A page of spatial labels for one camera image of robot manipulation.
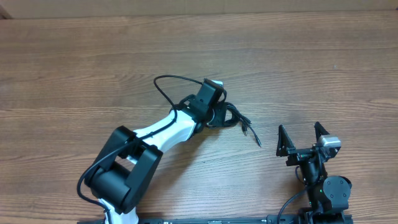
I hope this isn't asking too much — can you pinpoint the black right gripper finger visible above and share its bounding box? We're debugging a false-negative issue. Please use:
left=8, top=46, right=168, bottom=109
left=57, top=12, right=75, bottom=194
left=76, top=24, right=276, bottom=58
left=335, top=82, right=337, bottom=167
left=276, top=124, right=295, bottom=156
left=314, top=121, right=330, bottom=146

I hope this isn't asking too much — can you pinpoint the thick black USB cable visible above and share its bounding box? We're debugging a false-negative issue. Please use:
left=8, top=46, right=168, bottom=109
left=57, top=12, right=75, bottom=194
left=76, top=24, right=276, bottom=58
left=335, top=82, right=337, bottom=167
left=206, top=101, right=262, bottom=148

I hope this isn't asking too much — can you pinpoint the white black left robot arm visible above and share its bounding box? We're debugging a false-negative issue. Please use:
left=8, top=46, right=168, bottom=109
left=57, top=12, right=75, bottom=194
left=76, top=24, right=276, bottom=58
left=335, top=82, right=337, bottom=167
left=76, top=79, right=225, bottom=223

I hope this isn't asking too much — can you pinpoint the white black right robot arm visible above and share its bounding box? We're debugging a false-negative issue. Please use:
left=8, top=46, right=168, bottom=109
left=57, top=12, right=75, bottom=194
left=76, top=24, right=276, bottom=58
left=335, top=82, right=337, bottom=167
left=275, top=122, right=353, bottom=224

